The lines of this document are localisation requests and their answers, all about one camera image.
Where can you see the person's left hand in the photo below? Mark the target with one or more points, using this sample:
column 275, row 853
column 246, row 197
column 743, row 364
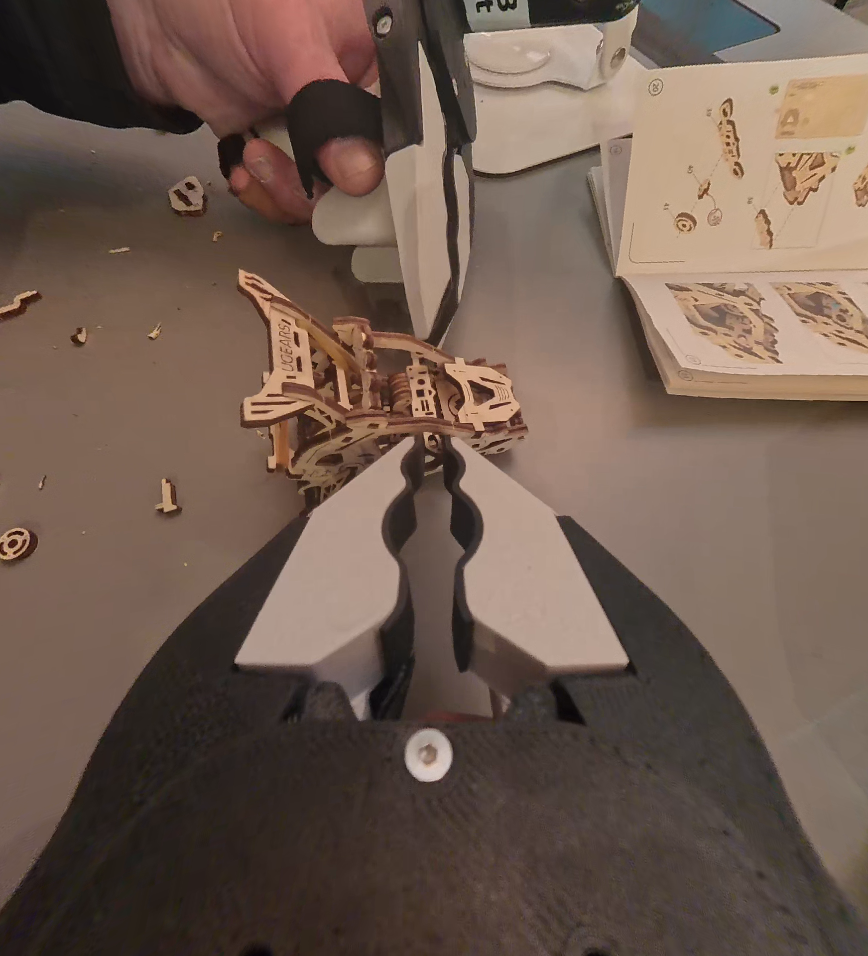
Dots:
column 217, row 52

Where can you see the person's left forearm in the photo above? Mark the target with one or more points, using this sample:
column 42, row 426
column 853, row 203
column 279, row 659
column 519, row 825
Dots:
column 30, row 45

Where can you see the zigzag wooden piece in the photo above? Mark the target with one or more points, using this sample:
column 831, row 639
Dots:
column 8, row 306

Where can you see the white tablet stand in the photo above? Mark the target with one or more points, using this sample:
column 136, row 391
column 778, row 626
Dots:
column 538, row 119

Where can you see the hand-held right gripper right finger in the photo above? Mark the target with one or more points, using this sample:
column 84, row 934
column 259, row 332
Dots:
column 546, row 590

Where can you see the wooden mechanical model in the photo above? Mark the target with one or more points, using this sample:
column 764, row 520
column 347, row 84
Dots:
column 478, row 388

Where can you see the open instruction booklet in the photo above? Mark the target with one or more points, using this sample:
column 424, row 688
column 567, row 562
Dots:
column 777, row 224

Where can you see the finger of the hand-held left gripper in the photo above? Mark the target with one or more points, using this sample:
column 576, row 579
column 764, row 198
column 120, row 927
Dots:
column 411, row 224
column 469, row 209

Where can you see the small shield-shaped wooden plate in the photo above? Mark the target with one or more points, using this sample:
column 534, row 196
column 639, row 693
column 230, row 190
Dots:
column 180, row 198

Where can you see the small T-shaped wooden piece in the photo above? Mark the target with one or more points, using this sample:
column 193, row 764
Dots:
column 168, row 500

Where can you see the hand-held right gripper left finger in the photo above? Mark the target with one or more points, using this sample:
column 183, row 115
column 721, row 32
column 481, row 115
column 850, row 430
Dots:
column 314, row 590

